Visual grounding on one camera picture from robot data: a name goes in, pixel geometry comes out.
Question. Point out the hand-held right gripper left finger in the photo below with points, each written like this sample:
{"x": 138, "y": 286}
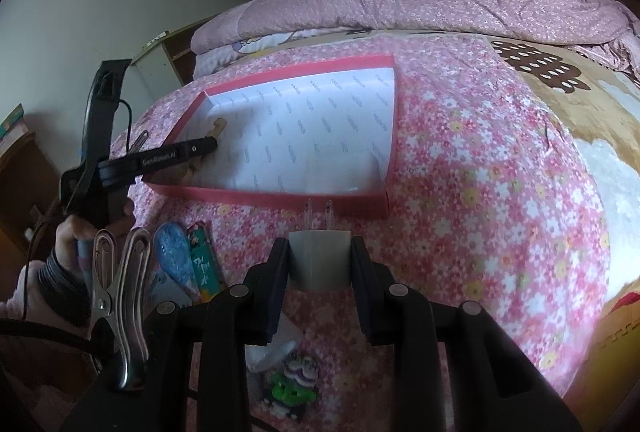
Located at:
{"x": 278, "y": 292}

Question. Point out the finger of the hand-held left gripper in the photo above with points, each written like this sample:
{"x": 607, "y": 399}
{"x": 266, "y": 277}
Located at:
{"x": 170, "y": 155}

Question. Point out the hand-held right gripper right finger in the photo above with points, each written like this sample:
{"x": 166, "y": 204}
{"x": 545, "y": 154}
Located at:
{"x": 362, "y": 292}

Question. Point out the white charger plug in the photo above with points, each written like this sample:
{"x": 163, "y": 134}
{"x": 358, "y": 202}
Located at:
{"x": 320, "y": 262}

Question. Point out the wooden clothespin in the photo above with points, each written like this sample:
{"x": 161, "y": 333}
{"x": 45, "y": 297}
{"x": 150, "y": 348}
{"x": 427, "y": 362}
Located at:
{"x": 218, "y": 126}

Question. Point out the pink cardboard box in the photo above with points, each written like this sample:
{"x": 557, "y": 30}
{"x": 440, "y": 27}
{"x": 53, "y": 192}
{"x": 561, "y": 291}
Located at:
{"x": 300, "y": 122}

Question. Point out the person's left hand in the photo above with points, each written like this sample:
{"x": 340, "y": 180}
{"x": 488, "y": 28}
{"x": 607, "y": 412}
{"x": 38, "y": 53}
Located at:
{"x": 70, "y": 242}

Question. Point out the clear plastic bag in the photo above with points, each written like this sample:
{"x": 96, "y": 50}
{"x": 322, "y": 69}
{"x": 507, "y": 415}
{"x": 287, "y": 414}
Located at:
{"x": 280, "y": 337}

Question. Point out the wooden nightstand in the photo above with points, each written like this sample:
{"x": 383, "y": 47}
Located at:
{"x": 25, "y": 192}

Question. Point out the green snack packet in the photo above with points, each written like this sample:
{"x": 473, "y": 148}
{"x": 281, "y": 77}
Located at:
{"x": 205, "y": 262}

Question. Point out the white cabinet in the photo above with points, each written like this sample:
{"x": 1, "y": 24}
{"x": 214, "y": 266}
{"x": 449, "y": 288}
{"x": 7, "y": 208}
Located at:
{"x": 152, "y": 67}

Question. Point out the blue oval item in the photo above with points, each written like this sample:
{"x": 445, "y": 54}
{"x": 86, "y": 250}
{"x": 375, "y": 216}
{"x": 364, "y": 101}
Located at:
{"x": 172, "y": 257}

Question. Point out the green and purple toy figure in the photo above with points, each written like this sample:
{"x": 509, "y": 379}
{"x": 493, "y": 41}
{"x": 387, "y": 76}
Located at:
{"x": 292, "y": 392}

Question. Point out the steel spring clamp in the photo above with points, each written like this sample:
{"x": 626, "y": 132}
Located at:
{"x": 127, "y": 292}

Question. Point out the stack of books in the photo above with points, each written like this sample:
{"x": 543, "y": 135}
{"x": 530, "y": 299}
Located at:
{"x": 12, "y": 127}

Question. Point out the pink floral bedsheet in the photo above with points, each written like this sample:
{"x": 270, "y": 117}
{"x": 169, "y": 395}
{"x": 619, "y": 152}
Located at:
{"x": 475, "y": 162}

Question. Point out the beige cartoon blanket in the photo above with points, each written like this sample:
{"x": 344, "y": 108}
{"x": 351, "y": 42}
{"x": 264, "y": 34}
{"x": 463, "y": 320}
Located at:
{"x": 600, "y": 112}

